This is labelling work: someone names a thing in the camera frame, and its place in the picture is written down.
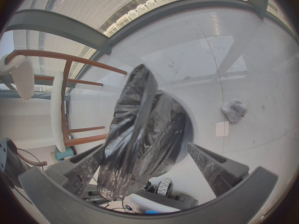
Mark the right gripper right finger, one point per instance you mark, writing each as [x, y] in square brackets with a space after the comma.
[217, 171]

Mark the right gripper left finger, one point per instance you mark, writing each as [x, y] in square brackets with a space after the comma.
[84, 169]

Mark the black plastic bag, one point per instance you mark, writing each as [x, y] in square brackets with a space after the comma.
[130, 125]

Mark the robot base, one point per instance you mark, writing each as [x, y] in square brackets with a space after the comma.
[151, 202]

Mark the white trash bin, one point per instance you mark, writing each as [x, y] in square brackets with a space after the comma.
[190, 125]

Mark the crumpled white paper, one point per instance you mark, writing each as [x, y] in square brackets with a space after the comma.
[233, 111]

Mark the window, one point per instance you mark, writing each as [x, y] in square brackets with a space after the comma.
[70, 29]

